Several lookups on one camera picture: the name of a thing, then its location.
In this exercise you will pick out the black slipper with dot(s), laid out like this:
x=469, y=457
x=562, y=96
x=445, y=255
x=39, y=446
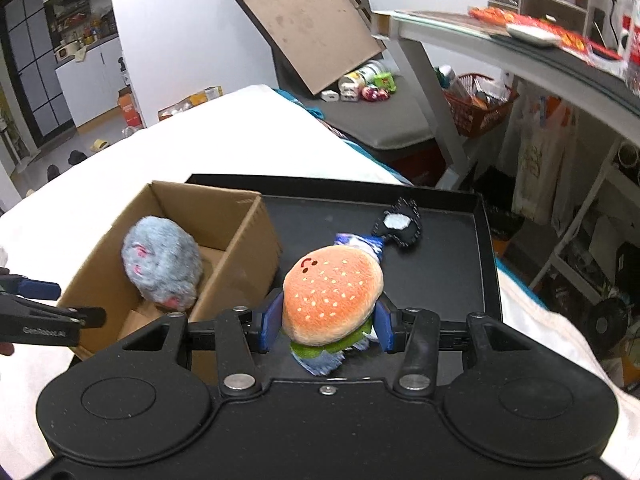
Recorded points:
x=76, y=157
x=53, y=171

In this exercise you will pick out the printed snack carton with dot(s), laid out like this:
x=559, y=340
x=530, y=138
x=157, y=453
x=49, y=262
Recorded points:
x=192, y=104

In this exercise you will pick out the red printed packets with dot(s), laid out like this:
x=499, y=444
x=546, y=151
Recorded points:
x=575, y=40

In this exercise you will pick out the blue snack packet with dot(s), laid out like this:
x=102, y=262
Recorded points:
x=361, y=245

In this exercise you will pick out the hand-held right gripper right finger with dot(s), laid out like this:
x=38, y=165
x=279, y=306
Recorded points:
x=382, y=328

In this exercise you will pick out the white cabinet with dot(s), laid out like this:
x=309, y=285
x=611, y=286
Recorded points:
x=92, y=85

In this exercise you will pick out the white green can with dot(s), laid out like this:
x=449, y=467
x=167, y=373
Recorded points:
x=361, y=75

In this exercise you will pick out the red plastic basket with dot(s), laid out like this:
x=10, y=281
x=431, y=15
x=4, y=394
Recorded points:
x=480, y=110

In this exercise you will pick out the cardboard box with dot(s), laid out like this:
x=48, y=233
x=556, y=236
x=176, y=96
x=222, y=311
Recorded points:
x=245, y=240

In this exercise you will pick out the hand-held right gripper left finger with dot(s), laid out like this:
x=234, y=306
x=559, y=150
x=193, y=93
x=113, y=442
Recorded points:
x=270, y=321

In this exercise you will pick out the bottle in basket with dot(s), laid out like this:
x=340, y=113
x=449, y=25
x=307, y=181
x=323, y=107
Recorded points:
x=445, y=77

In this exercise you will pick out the dark framed door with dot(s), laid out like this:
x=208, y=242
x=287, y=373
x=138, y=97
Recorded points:
x=30, y=70

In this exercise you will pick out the orange box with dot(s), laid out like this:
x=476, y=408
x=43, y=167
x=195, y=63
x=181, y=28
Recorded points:
x=131, y=109

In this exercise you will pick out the red pouch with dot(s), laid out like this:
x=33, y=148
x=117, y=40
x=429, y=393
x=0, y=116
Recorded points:
x=374, y=93

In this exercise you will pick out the yellow slipper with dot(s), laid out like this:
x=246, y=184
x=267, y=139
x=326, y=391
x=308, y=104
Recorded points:
x=100, y=145

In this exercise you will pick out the glass desk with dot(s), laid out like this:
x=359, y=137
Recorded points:
x=550, y=70

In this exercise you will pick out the grey mouse plush toy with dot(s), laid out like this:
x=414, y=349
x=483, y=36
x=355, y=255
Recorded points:
x=160, y=260

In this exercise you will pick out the large brown board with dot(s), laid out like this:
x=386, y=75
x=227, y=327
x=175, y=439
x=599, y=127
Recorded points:
x=300, y=15

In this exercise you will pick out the black felt plush toy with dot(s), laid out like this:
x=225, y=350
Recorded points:
x=410, y=232

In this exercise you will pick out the green toy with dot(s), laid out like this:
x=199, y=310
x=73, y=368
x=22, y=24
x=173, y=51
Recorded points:
x=386, y=80

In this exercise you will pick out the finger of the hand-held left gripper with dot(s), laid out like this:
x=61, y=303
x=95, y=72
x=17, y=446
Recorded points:
x=35, y=288
x=50, y=321

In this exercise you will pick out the white charger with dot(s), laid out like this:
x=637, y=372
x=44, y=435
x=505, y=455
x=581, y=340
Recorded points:
x=330, y=96

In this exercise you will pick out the black tray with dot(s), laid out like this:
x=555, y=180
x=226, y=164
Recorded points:
x=450, y=270

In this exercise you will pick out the white tote bag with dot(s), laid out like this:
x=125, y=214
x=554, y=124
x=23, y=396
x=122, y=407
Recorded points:
x=542, y=160

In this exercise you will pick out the black fan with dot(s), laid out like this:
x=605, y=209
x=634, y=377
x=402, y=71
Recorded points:
x=607, y=327

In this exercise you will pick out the burger plush toy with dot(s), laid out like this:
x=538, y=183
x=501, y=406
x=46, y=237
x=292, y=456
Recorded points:
x=330, y=290

